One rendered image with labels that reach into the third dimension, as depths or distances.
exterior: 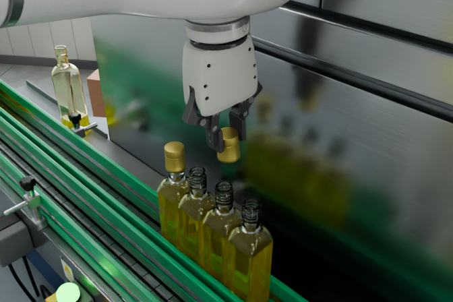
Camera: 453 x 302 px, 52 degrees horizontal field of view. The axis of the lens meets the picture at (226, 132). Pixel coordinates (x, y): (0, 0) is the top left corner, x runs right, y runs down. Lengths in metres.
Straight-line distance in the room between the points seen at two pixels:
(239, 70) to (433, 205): 0.31
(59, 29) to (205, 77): 3.71
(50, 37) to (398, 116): 3.89
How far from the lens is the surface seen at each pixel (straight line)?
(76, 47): 4.28
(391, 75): 0.63
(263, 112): 0.78
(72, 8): 0.43
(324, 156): 0.74
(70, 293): 1.01
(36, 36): 4.41
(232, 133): 0.69
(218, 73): 0.61
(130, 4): 0.46
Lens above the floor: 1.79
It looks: 33 degrees down
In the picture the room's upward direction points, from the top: straight up
